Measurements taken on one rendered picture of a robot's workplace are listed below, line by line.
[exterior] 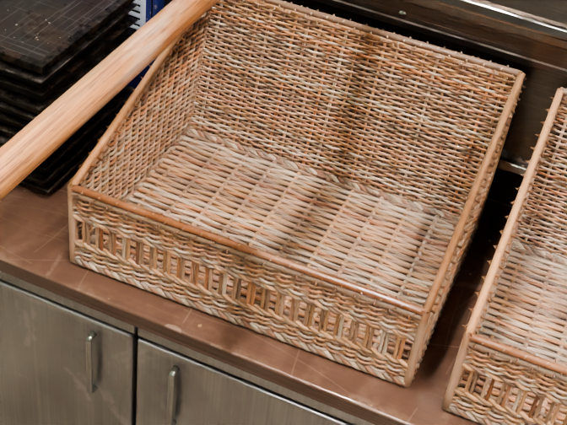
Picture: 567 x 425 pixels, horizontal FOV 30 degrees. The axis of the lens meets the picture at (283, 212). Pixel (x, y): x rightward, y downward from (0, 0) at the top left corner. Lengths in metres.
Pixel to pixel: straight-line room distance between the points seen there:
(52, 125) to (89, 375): 0.89
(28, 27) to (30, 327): 0.48
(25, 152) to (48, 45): 0.85
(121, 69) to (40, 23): 0.81
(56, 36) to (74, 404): 0.61
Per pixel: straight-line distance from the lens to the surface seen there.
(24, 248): 1.69
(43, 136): 0.86
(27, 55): 1.67
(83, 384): 1.77
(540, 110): 1.79
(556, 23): 1.67
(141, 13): 1.95
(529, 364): 1.41
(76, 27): 1.74
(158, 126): 1.79
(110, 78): 0.93
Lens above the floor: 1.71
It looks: 40 degrees down
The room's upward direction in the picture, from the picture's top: 8 degrees clockwise
